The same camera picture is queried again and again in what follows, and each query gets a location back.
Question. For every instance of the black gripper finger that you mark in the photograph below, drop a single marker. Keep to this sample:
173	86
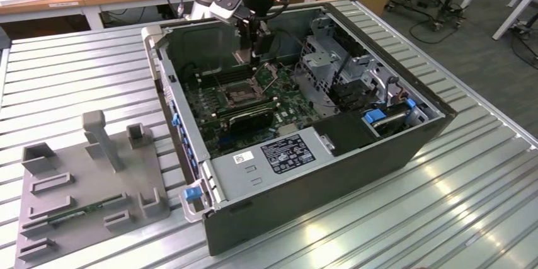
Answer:
266	43
254	42

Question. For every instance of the silver CPU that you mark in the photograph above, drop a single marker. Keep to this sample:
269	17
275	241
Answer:
242	57

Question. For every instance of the black RAM slot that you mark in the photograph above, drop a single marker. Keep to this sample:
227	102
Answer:
225	73
246	107
229	79

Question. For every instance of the CPU socket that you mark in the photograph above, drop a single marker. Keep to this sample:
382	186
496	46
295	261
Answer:
242	94

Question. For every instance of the blue expansion slot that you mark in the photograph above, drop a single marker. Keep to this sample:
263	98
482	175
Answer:
227	142

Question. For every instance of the silver drive cage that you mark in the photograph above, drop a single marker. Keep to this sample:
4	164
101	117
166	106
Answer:
319	58

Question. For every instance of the green motherboard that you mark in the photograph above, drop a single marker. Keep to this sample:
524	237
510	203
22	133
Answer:
290	105

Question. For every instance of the black graphics card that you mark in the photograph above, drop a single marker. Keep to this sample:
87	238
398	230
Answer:
250	122

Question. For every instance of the hard disk in blue carrier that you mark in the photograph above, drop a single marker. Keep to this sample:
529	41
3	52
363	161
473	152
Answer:
374	116

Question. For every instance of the blue drive latch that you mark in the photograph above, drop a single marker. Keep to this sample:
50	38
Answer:
412	103

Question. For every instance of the silver power supply unit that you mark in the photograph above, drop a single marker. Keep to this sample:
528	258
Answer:
239	180

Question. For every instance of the blue case latch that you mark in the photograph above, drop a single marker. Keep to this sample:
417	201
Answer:
191	194

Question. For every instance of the black PC case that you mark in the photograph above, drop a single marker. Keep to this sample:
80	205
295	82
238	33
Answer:
315	203

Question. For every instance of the grey parts rack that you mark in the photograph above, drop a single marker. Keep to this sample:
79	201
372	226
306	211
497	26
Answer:
84	187

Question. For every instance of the green RAM stick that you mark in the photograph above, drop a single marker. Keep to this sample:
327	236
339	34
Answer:
80	210

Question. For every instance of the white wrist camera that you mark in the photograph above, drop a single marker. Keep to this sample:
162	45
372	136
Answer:
225	2

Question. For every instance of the white table frame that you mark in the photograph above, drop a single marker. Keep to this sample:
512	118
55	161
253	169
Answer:
516	14

